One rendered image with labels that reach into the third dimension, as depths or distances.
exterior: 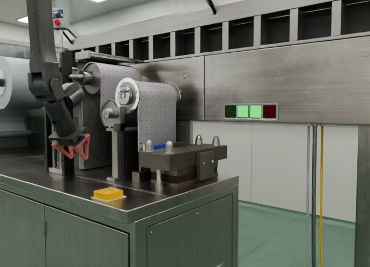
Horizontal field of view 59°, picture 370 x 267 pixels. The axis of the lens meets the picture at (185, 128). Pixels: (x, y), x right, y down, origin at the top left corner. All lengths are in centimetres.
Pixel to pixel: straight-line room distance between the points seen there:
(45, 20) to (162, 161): 60
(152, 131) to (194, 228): 43
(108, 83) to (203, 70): 44
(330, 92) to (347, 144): 240
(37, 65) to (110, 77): 64
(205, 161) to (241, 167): 282
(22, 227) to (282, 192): 296
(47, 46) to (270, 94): 84
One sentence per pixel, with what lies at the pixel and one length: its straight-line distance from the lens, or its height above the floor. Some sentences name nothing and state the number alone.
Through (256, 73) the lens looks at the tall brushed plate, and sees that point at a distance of 140.
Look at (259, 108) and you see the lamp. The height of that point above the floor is 120.
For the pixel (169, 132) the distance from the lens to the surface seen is 148.
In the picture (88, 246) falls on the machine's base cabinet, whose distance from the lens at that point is 124.
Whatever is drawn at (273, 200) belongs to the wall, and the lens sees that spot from 403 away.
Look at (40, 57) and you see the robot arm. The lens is 96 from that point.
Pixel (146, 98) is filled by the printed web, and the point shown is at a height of 124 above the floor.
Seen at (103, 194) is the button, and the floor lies 92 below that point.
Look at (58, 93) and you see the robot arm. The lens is 97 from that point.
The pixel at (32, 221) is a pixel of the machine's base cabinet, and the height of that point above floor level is 73.
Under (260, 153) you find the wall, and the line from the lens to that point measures 400.
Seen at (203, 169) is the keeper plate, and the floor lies 95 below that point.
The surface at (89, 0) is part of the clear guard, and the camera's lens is 200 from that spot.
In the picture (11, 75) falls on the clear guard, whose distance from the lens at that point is 220.
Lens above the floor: 120
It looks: 3 degrees down
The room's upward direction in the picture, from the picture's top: straight up
